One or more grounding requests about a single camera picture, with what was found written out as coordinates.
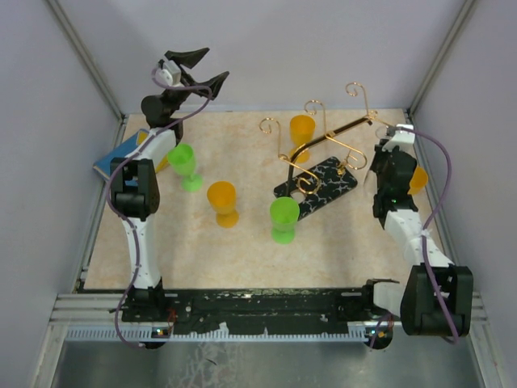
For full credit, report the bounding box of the green goblet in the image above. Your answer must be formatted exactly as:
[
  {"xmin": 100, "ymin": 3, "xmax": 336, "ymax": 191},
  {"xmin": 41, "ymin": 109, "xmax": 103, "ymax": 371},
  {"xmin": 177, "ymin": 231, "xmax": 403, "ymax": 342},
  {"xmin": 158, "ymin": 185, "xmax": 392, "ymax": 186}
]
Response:
[
  {"xmin": 166, "ymin": 143, "xmax": 203, "ymax": 192},
  {"xmin": 269, "ymin": 196, "xmax": 300, "ymax": 244}
]

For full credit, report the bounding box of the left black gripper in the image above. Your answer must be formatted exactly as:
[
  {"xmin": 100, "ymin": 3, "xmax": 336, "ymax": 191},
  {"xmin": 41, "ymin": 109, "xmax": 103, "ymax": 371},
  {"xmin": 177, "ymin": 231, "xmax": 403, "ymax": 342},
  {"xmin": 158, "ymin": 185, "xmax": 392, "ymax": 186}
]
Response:
[{"xmin": 162, "ymin": 48, "xmax": 228, "ymax": 113}]

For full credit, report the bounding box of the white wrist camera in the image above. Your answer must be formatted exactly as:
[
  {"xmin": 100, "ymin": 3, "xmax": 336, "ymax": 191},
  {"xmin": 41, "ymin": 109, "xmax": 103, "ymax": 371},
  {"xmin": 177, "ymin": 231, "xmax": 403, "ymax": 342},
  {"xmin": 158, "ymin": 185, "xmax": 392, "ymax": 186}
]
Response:
[
  {"xmin": 154, "ymin": 58, "xmax": 183, "ymax": 87},
  {"xmin": 382, "ymin": 124, "xmax": 415, "ymax": 153}
]

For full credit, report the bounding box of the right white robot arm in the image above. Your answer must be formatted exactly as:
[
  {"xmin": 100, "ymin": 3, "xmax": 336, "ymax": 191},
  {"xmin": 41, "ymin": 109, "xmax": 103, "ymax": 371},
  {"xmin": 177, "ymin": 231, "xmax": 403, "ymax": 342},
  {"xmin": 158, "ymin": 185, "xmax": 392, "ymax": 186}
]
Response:
[{"xmin": 360, "ymin": 139, "xmax": 473, "ymax": 340}]

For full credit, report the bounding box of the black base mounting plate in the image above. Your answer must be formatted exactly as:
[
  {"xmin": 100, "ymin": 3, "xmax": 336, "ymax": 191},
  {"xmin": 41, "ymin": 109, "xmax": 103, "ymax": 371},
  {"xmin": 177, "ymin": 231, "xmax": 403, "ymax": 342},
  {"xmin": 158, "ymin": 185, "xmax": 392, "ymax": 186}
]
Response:
[{"xmin": 121, "ymin": 283, "xmax": 387, "ymax": 335}]

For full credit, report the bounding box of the aluminium frame rail front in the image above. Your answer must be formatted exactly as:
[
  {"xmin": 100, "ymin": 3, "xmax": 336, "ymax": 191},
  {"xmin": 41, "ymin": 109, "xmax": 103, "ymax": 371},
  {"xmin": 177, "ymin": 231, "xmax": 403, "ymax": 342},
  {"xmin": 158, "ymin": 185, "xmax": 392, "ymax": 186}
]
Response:
[{"xmin": 48, "ymin": 293, "xmax": 485, "ymax": 324}]

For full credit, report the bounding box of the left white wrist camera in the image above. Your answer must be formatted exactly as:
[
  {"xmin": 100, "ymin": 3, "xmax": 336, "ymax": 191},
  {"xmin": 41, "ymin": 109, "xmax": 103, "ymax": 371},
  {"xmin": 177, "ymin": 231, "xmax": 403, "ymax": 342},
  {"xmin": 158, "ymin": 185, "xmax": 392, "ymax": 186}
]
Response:
[{"xmin": 154, "ymin": 58, "xmax": 183, "ymax": 87}]

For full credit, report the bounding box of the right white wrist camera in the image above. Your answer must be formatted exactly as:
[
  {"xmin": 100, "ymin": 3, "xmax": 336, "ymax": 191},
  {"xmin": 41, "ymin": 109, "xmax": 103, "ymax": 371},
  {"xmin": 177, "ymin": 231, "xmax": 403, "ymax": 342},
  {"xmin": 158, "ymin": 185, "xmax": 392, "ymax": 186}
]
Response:
[{"xmin": 382, "ymin": 124, "xmax": 415, "ymax": 153}]

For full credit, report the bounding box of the white cable duct strip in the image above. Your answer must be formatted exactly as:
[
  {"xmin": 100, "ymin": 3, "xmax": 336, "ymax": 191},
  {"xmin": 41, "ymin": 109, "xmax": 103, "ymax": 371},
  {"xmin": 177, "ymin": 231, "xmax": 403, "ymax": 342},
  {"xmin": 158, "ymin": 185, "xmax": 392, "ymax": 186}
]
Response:
[{"xmin": 65, "ymin": 323, "xmax": 375, "ymax": 343}]

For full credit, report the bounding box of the clear wine glass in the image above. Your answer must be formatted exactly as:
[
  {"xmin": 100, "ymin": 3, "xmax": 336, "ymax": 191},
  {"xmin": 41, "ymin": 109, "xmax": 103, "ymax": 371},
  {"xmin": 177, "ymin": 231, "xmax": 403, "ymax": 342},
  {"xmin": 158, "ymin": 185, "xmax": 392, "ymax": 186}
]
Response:
[{"xmin": 363, "ymin": 125, "xmax": 389, "ymax": 196}]

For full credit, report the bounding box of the blue yellow box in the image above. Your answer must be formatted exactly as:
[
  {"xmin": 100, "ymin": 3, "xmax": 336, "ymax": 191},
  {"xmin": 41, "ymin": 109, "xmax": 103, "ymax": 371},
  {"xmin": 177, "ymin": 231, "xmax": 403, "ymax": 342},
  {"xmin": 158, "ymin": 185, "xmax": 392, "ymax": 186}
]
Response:
[{"xmin": 93, "ymin": 129, "xmax": 177, "ymax": 185}]

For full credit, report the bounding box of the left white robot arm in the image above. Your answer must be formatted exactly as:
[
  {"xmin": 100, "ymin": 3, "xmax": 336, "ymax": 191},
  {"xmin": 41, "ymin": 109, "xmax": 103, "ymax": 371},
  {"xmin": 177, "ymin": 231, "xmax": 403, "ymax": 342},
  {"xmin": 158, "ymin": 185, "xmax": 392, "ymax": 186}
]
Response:
[{"xmin": 107, "ymin": 48, "xmax": 229, "ymax": 322}]

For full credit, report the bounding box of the gold wine glass rack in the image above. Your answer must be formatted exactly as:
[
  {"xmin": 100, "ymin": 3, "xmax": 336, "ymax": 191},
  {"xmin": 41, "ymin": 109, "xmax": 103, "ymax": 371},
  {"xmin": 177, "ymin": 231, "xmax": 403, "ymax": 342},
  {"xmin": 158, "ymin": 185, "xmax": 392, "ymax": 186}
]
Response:
[{"xmin": 258, "ymin": 82, "xmax": 381, "ymax": 221}]

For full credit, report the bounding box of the orange goblet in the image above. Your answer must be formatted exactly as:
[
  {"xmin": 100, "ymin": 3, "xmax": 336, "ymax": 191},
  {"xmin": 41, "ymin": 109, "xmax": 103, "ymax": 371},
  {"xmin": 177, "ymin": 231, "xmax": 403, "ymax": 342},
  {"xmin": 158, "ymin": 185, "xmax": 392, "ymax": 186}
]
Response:
[
  {"xmin": 407, "ymin": 166, "xmax": 429, "ymax": 196},
  {"xmin": 289, "ymin": 115, "xmax": 316, "ymax": 157},
  {"xmin": 207, "ymin": 181, "xmax": 239, "ymax": 229}
]

